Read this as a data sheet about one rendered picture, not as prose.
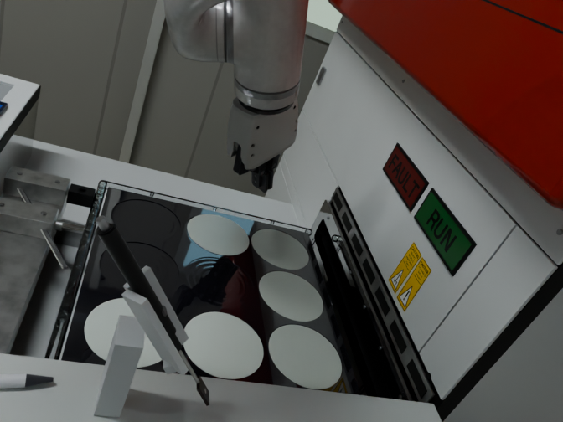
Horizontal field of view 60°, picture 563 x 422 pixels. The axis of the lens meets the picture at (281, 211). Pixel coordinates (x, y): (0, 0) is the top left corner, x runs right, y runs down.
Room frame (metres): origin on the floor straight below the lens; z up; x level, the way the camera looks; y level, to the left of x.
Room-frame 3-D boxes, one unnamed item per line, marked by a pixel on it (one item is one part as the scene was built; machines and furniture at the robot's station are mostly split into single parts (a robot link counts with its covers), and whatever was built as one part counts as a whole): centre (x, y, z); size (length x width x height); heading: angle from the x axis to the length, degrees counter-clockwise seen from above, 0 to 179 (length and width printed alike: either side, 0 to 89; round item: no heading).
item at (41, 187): (0.56, 0.33, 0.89); 0.08 x 0.03 x 0.03; 112
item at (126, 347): (0.26, 0.05, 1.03); 0.06 x 0.04 x 0.13; 112
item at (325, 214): (0.61, -0.15, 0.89); 0.44 x 0.02 x 0.10; 22
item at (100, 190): (0.46, 0.20, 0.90); 0.38 x 0.01 x 0.01; 22
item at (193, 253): (0.52, 0.04, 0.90); 0.34 x 0.34 x 0.01; 22
